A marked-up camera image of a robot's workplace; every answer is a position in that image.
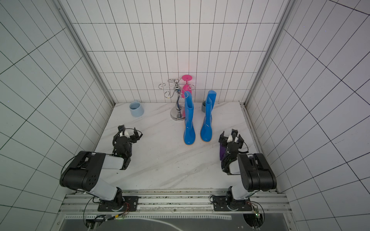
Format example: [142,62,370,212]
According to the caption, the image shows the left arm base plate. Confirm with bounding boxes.
[97,196,139,212]

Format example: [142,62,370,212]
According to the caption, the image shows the pink wine glass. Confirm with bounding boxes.
[181,75,193,99]

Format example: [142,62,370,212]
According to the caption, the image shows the light blue mug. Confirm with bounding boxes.
[129,101,144,117]

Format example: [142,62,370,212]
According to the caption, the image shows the blue rubber boot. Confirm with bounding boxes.
[200,90,217,142]
[184,91,196,145]

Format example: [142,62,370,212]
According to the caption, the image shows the aluminium mounting rail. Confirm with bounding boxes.
[59,189,292,216]

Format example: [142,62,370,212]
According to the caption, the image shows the chrome glass holder stand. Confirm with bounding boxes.
[159,79,195,121]

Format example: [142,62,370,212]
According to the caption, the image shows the purple cloth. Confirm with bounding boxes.
[219,143,226,161]

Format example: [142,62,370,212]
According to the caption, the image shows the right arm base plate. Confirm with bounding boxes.
[210,195,252,212]

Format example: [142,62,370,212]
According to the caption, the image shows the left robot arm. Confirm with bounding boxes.
[60,125,143,202]

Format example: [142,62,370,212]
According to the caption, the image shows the grey-green mug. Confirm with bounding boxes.
[201,101,206,113]

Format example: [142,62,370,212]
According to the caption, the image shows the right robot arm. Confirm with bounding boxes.
[219,129,277,202]

